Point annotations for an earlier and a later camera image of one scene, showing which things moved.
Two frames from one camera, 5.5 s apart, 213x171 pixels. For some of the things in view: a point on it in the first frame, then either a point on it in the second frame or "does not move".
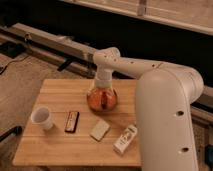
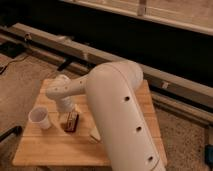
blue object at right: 208,155 does not move
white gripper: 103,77 → 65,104
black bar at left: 16,130 does not move
